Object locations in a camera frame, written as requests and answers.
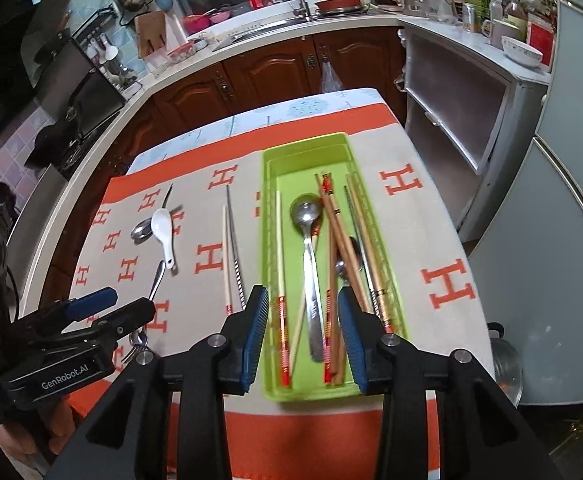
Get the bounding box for white floral bowl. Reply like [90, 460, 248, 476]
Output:
[501, 35, 543, 67]

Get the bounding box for silver storage cabinet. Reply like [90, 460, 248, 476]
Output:
[401, 25, 552, 177]

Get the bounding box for black wok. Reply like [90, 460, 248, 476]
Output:
[24, 115, 85, 171]

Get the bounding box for wooden cabinet door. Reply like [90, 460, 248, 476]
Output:
[316, 27, 405, 93]
[158, 72, 228, 127]
[224, 45, 318, 106]

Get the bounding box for wooden cutting board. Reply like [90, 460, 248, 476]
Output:
[134, 10, 170, 59]

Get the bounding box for light blue tablecloth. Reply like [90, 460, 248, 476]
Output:
[126, 87, 388, 176]

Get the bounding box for grey refrigerator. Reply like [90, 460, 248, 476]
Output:
[456, 0, 583, 407]

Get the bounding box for plain brown wooden chopstick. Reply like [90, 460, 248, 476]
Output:
[329, 220, 372, 313]
[314, 172, 372, 316]

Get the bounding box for orange and beige printed blanket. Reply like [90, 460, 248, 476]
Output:
[48, 107, 497, 480]

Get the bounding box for wooden-handled steel spoon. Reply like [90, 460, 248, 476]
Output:
[331, 235, 367, 387]

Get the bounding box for white kitchen countertop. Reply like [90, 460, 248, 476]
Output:
[18, 7, 552, 311]

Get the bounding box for grey metal stove panel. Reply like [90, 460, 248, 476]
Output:
[6, 162, 69, 286]

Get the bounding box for black stove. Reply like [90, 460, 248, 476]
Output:
[58, 67, 127, 168]

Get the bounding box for cream chopstick with red stripes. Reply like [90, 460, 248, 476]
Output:
[274, 191, 292, 387]
[289, 227, 322, 377]
[221, 204, 233, 316]
[324, 287, 335, 383]

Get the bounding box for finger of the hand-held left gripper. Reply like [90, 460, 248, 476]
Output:
[12, 287, 119, 334]
[58, 297, 157, 349]

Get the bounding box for red pan with vegetables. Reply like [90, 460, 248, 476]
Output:
[314, 0, 368, 15]

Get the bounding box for white ceramic spoon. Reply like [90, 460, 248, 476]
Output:
[150, 207, 177, 269]

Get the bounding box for twisted steel chopstick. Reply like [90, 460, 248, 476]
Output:
[225, 184, 247, 312]
[349, 200, 389, 323]

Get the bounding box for red box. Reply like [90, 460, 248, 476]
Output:
[526, 10, 557, 61]

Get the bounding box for clear plastic bag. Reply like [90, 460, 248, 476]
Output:
[319, 60, 345, 95]

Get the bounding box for black range hood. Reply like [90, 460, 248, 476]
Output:
[21, 0, 78, 92]

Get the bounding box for green plastic tray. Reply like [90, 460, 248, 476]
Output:
[261, 132, 412, 403]

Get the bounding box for black wall utensil rack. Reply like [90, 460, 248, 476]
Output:
[68, 5, 120, 61]

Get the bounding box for steel sink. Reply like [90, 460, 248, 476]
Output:
[211, 12, 322, 51]

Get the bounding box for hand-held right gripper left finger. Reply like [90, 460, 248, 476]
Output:
[46, 284, 270, 480]

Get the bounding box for clear glass jar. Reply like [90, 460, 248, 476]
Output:
[486, 322, 525, 406]

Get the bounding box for clear food container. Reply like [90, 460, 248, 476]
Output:
[166, 42, 198, 64]

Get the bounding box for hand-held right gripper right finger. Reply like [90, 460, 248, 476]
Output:
[338, 287, 565, 480]

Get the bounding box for steel fork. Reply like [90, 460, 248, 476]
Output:
[121, 260, 167, 365]

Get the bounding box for steel spoon with dark handle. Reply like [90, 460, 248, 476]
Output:
[130, 183, 174, 242]

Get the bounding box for large steel spoon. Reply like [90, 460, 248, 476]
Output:
[290, 194, 327, 363]

